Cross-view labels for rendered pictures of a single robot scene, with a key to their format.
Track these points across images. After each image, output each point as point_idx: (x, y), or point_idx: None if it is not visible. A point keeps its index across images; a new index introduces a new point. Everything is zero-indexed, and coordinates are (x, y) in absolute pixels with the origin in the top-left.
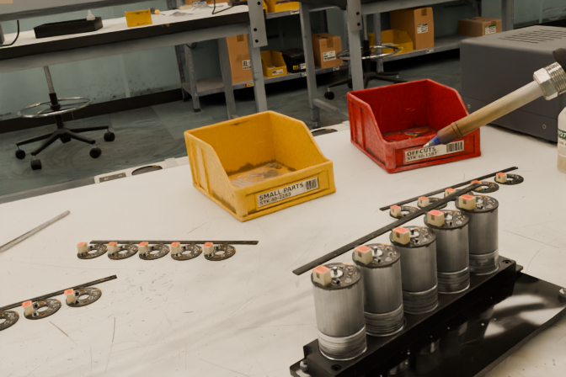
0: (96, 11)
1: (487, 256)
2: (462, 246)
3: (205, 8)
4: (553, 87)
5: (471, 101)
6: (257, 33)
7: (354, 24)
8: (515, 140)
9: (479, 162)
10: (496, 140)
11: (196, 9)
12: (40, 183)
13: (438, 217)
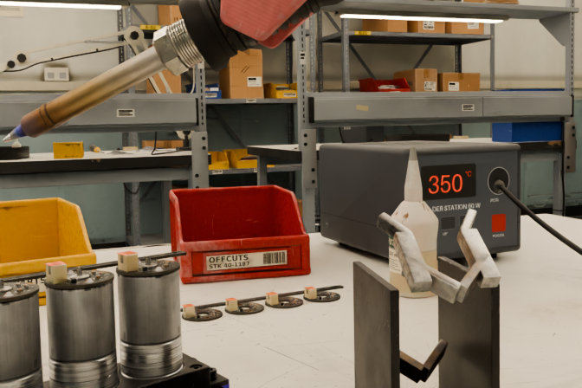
0: (43, 149)
1: (151, 348)
2: (91, 321)
3: (150, 151)
4: (171, 48)
5: (328, 218)
6: (198, 179)
7: (307, 181)
8: (365, 263)
9: (302, 280)
10: (343, 261)
11: (140, 151)
12: None
13: (53, 268)
